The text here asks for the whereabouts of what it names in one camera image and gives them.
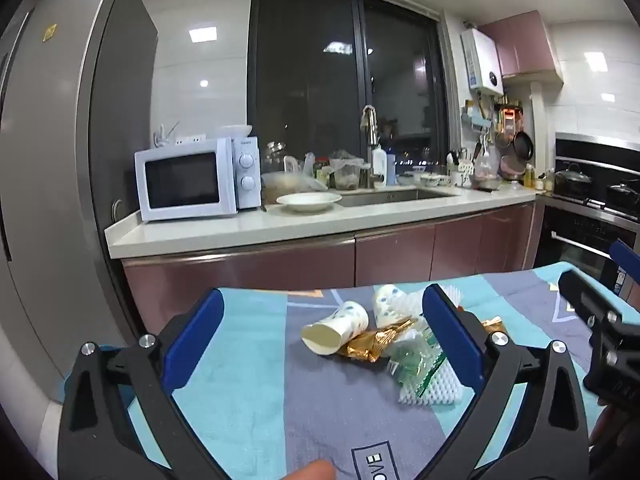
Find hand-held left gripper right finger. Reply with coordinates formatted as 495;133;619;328
421;283;591;480

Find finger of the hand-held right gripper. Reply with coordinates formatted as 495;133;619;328
609;239;640;292
557;271;640;333

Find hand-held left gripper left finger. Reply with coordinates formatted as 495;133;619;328
57;287;241;480

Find green clear plastic wrapper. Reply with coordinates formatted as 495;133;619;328
387;327;448;396

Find small gold foil wrapper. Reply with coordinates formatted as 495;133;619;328
480;316;510;341

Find large white foam net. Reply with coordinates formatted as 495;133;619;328
397;355;463;407

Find large gold foil wrapper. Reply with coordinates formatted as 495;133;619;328
335;316;418;363

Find white dotted paper cup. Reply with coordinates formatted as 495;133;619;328
301;301;370;356

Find person's right hand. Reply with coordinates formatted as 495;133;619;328
590;402;623;466

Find person's left hand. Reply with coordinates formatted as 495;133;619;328
280;460;337;480

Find black built-in oven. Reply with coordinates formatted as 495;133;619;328
535;205;640;301

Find black pot with lid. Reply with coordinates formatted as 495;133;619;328
552;162;593;197
606;182;640;213

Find steel gas stove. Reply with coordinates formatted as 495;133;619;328
542;192;640;223

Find pink base cabinets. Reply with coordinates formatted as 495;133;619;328
122;202;536;341

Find black range hood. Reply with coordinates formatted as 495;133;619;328
554;131;640;181

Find blue grey printed cloth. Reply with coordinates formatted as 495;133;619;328
62;262;640;480

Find stack of pink bowls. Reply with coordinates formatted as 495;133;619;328
500;155;527;181

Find steel kitchen sink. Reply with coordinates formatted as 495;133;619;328
335;187;453;208

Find white microwave oven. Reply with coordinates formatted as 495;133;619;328
134;136;262;223

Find white utensil mug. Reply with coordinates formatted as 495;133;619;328
447;150;471;188

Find white deep plate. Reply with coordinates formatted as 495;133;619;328
276;191;343;214

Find clear plastic bag with food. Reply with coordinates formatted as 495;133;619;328
261;155;328;206

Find white dish soap bottle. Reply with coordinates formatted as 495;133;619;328
371;145;388;186

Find clear container with bag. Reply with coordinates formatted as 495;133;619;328
330;150;366;191

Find glass jar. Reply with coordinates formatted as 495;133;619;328
265;141;289;171

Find steel kitchen faucet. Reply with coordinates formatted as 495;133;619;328
360;105;383;188

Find grey refrigerator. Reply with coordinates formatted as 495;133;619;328
0;0;160;401

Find white water heater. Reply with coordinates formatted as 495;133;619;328
460;27;505;97

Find dark sliding window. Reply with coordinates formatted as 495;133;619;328
247;0;451;181

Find light blue wall rack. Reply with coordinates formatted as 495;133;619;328
462;102;496;131

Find pink wall cabinet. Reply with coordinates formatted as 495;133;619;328
477;10;565;83

